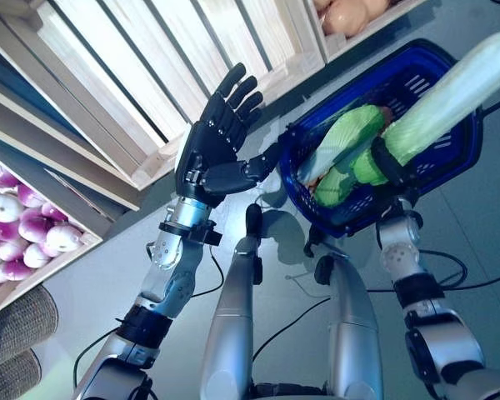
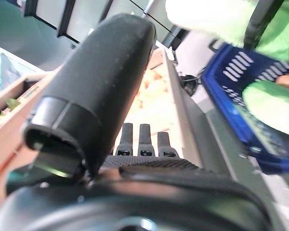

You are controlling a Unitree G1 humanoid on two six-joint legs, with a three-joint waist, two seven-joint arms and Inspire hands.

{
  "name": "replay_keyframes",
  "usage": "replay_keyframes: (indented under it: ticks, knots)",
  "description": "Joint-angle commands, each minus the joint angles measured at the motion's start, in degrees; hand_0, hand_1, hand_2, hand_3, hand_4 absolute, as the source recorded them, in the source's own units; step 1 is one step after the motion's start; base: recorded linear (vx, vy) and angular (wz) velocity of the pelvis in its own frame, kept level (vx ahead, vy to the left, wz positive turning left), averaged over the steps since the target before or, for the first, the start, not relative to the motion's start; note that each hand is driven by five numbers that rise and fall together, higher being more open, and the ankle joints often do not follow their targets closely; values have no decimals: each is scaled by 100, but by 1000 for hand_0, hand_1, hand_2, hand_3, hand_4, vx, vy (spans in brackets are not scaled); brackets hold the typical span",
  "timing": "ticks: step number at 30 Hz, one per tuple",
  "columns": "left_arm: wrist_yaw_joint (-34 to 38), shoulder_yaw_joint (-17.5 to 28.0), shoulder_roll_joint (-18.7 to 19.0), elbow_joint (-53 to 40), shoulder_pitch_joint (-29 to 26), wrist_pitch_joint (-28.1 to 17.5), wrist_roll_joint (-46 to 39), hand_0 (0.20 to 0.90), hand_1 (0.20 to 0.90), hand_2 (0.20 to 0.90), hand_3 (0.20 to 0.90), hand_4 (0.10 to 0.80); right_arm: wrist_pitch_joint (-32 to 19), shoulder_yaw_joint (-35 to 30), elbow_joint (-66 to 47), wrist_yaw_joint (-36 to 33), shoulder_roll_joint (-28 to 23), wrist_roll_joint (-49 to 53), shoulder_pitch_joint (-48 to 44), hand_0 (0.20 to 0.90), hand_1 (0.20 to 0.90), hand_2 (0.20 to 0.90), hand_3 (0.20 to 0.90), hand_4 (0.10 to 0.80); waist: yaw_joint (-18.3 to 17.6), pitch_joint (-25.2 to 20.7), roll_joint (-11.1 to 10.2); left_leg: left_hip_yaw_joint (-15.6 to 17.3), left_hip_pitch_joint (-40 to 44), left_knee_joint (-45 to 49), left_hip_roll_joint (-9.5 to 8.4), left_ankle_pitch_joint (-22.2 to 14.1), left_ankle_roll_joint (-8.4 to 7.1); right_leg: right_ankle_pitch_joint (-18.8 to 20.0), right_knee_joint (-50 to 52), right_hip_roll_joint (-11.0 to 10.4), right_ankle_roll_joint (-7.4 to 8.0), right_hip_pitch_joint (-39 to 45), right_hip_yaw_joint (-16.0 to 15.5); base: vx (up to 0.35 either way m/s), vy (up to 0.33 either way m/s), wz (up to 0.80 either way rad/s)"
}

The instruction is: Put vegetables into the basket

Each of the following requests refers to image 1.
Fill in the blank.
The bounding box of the thin black tether cable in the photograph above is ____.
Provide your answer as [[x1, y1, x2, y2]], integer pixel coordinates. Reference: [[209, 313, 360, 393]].
[[253, 294, 333, 363]]

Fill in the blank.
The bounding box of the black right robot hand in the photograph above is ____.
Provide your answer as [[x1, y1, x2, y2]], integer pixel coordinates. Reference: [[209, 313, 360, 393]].
[[368, 138, 420, 209]]

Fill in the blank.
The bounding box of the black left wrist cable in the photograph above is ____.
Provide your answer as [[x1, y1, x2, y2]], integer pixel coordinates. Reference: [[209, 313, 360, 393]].
[[191, 245, 226, 298]]

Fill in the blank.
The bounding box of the blue plastic shopping basket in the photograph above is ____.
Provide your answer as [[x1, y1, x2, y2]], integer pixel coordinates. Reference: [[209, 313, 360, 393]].
[[277, 37, 500, 239]]

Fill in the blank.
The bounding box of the grey woven fabric roll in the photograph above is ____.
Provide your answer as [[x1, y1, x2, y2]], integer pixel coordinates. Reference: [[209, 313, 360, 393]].
[[0, 286, 60, 400]]

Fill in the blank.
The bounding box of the napa cabbage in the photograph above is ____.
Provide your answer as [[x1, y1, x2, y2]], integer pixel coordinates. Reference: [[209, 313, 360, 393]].
[[353, 31, 500, 187], [314, 166, 362, 206], [297, 104, 387, 183]]

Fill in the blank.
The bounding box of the empty slatted wooden crate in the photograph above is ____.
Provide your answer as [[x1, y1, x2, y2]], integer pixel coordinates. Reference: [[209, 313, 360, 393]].
[[0, 0, 327, 193]]

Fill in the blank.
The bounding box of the wooden turnip crate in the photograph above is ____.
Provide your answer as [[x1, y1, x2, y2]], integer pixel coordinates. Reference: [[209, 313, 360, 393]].
[[0, 160, 105, 322]]

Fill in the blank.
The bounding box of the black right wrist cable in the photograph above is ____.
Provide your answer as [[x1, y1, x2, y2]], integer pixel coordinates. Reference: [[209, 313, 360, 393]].
[[416, 248, 470, 289]]

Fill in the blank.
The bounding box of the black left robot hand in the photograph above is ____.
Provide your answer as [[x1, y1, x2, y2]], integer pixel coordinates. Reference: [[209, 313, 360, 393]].
[[173, 62, 283, 208]]

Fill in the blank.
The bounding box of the dark robot waist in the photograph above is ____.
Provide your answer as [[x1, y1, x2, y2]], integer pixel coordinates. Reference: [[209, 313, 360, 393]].
[[249, 381, 330, 400]]

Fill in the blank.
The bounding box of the wood and dark display stand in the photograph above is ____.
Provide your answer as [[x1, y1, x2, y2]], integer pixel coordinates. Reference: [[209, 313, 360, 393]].
[[0, 24, 145, 238]]

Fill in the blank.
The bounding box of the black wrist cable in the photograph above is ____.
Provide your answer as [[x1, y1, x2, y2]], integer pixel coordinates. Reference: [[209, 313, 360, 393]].
[[191, 245, 226, 298], [416, 248, 470, 289]]

